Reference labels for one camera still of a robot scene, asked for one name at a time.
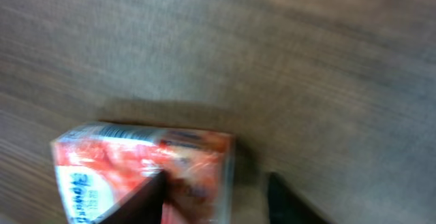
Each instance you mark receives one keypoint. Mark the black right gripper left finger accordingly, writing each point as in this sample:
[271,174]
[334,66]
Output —
[144,206]

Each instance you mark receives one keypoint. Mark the small red white box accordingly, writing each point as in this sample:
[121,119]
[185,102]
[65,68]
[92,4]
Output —
[101,166]

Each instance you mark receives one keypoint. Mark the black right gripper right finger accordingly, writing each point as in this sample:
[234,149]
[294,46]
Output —
[287,207]

